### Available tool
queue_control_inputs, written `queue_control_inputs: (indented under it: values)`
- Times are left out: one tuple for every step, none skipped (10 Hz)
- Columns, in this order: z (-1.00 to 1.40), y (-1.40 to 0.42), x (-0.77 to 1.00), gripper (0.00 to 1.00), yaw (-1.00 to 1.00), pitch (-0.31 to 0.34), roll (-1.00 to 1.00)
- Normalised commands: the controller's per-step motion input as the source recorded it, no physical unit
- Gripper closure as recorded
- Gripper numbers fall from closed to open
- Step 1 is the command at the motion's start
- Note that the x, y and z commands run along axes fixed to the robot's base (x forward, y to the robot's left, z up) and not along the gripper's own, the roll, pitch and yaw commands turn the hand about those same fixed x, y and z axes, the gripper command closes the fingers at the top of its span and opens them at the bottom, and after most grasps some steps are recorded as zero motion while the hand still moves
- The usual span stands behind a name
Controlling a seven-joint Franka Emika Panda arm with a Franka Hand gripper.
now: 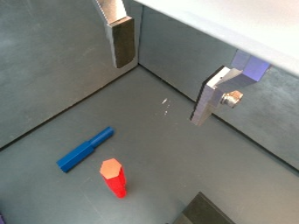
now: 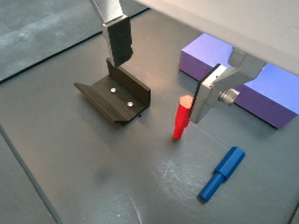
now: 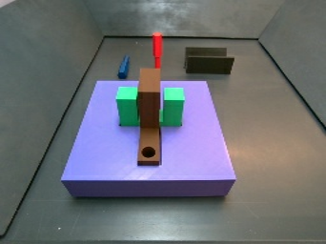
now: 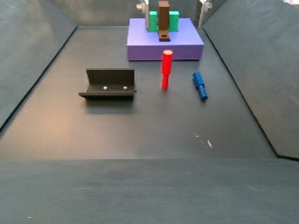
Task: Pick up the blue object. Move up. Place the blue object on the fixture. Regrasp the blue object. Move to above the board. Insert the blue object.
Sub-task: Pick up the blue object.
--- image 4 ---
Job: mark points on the blue stepped peg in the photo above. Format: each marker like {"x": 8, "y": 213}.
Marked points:
{"x": 201, "y": 86}

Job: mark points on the left metal wall bracket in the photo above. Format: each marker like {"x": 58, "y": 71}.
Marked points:
{"x": 143, "y": 6}

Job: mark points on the red stepped peg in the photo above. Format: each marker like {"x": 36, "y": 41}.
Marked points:
{"x": 166, "y": 67}

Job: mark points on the black angle fixture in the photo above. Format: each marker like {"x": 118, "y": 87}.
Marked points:
{"x": 110, "y": 84}

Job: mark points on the metal wall bracket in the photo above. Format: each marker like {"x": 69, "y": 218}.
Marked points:
{"x": 143, "y": 6}
{"x": 206, "y": 5}

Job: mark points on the right metal wall bracket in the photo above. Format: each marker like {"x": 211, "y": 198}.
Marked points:
{"x": 206, "y": 5}

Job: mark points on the green block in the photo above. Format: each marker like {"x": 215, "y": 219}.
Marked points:
{"x": 174, "y": 21}

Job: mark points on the purple base block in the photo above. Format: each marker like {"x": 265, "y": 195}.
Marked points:
{"x": 146, "y": 48}

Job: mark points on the brown slotted bracket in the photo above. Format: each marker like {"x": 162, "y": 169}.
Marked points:
{"x": 163, "y": 21}

